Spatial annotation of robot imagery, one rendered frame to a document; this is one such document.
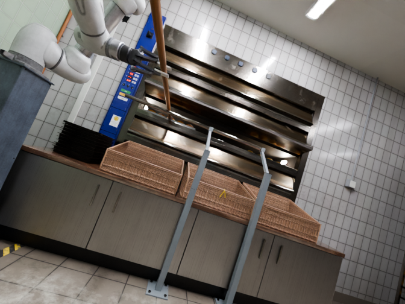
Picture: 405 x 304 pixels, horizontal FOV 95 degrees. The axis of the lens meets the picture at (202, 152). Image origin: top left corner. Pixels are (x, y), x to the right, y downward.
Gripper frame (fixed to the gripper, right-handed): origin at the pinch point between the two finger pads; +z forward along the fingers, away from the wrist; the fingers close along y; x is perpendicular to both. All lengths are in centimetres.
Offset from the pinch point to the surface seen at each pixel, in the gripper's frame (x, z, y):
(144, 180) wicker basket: -46, 6, 59
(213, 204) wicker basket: -46, 58, 58
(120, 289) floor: -29, 18, 119
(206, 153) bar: -36, 39, 26
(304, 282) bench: -43, 142, 89
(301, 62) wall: -97, 114, -118
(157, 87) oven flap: -82, -19, -20
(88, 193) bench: -40, -23, 77
